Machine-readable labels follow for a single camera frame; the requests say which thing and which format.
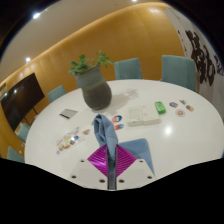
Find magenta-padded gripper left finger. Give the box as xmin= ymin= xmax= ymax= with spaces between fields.
xmin=68 ymin=143 xmax=109 ymax=190

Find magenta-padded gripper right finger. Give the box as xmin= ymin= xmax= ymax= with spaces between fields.
xmin=116 ymin=143 xmax=156 ymax=190

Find blue towel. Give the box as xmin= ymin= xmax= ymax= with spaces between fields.
xmin=93 ymin=113 xmax=156 ymax=191

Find round blue orange sticker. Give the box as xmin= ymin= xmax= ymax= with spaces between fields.
xmin=111 ymin=114 xmax=123 ymax=124

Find white flat box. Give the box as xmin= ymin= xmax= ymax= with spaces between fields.
xmin=126 ymin=105 xmax=162 ymax=128

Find grey ribbed pot with plant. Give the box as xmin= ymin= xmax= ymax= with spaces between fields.
xmin=68 ymin=50 xmax=115 ymax=111

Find black television screen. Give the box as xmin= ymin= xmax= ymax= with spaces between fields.
xmin=0 ymin=73 xmax=46 ymax=132

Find teal chairs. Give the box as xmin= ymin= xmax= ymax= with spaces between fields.
xmin=6 ymin=54 xmax=198 ymax=164

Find white calligraphy folding screen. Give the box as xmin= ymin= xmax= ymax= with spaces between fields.
xmin=164 ymin=7 xmax=224 ymax=101

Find ceiling lights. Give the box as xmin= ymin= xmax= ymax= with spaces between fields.
xmin=24 ymin=0 xmax=139 ymax=64

